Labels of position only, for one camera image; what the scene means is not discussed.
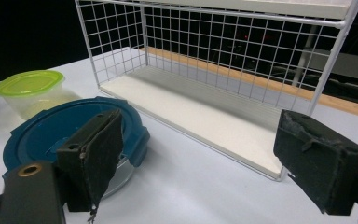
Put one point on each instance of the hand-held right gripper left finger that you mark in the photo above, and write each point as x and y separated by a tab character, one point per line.
90	161

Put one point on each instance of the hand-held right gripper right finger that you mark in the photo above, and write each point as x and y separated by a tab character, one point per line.
320	161

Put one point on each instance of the clear plastic container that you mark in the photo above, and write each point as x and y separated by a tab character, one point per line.
38	104

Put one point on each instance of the glass bowl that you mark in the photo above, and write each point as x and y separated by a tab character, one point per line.
121	177

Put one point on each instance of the blue round lid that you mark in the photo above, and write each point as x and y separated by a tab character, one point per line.
40	133

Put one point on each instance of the wooden edge strip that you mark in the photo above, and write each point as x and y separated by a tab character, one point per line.
338	104

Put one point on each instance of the metal stand pole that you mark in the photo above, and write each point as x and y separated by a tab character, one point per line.
304	62

